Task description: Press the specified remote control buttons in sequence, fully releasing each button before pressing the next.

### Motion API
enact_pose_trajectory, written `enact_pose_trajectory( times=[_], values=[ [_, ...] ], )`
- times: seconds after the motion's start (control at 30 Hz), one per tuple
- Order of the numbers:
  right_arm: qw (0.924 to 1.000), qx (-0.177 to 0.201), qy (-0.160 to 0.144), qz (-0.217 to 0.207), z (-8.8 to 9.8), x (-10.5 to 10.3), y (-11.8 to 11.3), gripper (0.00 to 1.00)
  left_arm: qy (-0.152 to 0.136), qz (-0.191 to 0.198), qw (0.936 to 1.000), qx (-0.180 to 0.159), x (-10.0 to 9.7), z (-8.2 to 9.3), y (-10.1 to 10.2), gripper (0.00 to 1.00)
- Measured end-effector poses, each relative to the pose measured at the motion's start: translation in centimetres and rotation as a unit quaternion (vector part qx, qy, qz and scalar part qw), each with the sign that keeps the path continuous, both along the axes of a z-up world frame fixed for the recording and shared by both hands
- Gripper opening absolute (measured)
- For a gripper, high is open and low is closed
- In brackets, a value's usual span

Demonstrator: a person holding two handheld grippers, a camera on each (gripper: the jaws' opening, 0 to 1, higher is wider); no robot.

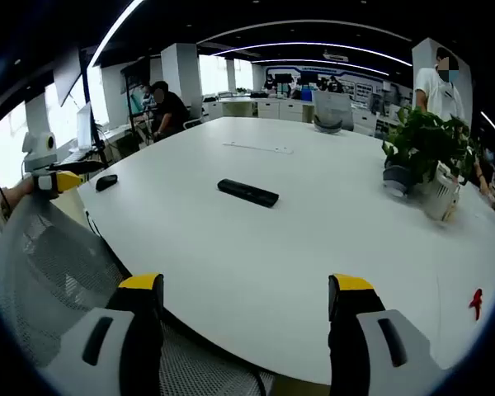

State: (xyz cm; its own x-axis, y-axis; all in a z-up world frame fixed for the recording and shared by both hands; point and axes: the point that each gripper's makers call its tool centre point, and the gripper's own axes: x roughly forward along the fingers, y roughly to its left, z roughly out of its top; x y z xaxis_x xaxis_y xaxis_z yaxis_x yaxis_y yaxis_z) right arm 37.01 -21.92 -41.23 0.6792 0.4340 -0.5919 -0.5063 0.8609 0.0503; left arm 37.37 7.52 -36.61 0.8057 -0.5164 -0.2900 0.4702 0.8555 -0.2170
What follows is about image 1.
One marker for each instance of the small black oval case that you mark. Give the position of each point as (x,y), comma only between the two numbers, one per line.
(107,182)

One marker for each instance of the green potted plant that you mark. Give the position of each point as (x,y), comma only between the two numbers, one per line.
(431,144)

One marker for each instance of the white low cabinet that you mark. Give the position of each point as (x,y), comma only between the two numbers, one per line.
(282,109)

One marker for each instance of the white slatted plant pot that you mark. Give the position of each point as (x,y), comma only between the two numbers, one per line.
(441,194)

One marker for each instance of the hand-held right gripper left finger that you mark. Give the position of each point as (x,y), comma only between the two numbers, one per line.
(119,346)

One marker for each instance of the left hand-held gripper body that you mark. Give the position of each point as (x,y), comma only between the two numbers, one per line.
(39,150)

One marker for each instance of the grey mesh office chair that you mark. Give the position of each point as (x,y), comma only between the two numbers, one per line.
(53,272)

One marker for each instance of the black tripod stand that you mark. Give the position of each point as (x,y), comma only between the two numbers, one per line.
(91,123)

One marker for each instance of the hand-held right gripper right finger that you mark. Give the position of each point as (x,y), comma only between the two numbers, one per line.
(367,346)

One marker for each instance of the black remote control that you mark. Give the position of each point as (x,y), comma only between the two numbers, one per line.
(247,192)

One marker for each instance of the red fish sticker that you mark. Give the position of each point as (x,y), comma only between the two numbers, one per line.
(476,303)

